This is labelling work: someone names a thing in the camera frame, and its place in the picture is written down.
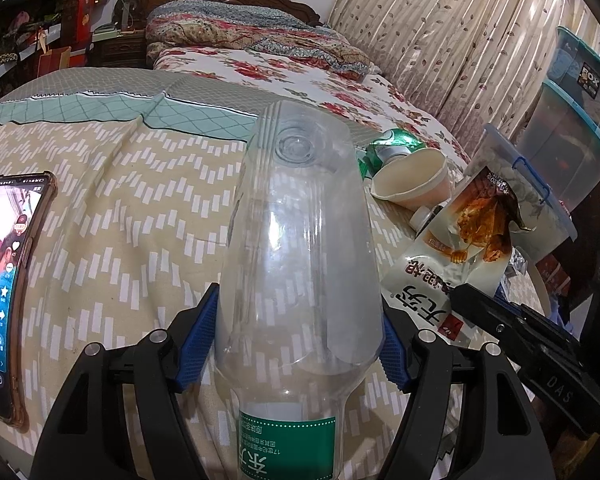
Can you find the small white plastic bottle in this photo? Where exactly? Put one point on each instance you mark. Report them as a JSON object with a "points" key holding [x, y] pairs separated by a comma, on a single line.
{"points": [[422, 217]]}

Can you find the large storage box teal lid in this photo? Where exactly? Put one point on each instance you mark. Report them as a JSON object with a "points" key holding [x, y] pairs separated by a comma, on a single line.
{"points": [[565, 150]]}

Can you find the beige paper cup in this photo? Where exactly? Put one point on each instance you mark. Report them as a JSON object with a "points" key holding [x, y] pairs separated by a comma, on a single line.
{"points": [[420, 185]]}

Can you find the bed with floral cover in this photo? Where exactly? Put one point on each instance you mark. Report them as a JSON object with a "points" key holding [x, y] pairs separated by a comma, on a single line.
{"points": [[290, 75]]}

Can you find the dark wooden nightstand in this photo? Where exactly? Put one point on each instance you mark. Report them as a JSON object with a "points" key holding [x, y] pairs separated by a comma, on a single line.
{"points": [[122, 47]]}

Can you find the clear plastic bottle green label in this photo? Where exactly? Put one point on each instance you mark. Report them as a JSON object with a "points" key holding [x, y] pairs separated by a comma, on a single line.
{"points": [[300, 260]]}

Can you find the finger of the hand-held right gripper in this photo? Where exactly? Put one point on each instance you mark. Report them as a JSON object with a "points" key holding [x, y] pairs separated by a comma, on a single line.
{"points": [[480, 307]]}

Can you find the beige leaf print curtain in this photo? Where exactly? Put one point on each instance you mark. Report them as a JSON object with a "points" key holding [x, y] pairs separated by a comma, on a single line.
{"points": [[455, 35]]}

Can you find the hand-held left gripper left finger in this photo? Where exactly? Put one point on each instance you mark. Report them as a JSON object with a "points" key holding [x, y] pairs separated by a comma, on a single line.
{"points": [[200, 340]]}

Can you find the smartphone in brown case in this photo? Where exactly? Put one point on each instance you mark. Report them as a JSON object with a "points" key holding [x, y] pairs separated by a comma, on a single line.
{"points": [[5, 285]]}

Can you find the crushed green can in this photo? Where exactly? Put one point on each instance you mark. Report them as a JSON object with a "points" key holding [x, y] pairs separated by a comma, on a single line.
{"points": [[395, 142]]}

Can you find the small storage box teal lid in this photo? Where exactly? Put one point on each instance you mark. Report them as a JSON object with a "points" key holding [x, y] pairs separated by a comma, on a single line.
{"points": [[580, 60]]}

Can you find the clear storage box blue clasp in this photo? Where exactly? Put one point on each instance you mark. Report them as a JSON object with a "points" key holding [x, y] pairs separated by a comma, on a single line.
{"points": [[495, 152]]}

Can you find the white and orange snack packet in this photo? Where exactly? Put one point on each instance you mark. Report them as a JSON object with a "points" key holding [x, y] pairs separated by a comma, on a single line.
{"points": [[430, 280]]}

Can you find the folded floral quilt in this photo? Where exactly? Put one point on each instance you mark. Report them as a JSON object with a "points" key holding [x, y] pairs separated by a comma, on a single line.
{"points": [[230, 30]]}

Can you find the red gift bag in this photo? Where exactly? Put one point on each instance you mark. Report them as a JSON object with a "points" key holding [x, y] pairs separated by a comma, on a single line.
{"points": [[52, 62]]}

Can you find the tall red box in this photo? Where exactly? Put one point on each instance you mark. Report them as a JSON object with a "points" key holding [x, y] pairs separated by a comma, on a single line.
{"points": [[86, 25]]}

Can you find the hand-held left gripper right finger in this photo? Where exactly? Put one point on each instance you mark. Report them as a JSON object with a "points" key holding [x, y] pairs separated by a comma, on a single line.
{"points": [[395, 355]]}

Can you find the cluttered wall shelf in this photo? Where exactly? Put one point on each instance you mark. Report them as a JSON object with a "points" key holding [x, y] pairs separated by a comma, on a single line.
{"points": [[25, 15]]}

